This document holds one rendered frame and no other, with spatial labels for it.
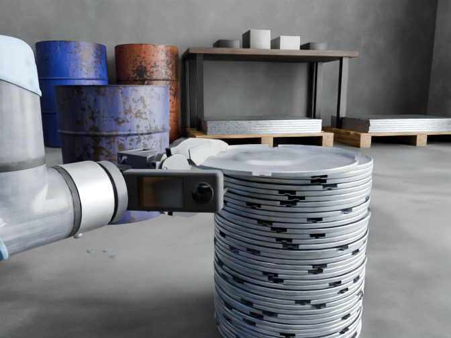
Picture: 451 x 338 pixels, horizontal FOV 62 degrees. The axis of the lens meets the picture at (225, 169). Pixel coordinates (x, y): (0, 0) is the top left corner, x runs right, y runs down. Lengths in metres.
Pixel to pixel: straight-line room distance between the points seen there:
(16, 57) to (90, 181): 0.13
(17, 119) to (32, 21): 3.92
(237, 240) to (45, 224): 0.35
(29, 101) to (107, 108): 0.95
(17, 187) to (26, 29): 3.93
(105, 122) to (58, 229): 0.95
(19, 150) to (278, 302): 0.46
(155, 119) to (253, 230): 0.83
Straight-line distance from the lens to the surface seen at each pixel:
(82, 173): 0.41
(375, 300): 0.95
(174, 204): 0.43
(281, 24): 4.41
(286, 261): 0.63
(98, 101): 1.31
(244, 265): 0.66
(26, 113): 0.36
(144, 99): 1.33
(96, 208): 0.40
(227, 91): 4.18
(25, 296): 1.01
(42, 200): 0.38
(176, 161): 0.47
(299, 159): 0.63
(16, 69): 0.36
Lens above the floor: 0.45
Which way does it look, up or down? 11 degrees down
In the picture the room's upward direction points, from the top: straight up
